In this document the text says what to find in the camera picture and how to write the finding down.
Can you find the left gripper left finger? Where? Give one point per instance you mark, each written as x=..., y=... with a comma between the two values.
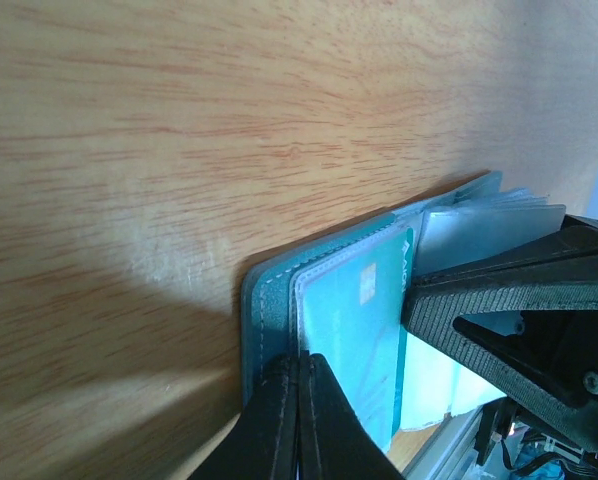
x=263, y=444

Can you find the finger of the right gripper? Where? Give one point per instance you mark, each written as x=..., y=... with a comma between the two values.
x=526, y=321

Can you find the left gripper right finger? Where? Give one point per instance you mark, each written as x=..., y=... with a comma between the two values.
x=332, y=442

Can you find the teal card holder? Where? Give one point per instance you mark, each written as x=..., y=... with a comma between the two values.
x=472, y=222

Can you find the teal VIP card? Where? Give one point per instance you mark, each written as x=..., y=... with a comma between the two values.
x=348, y=309

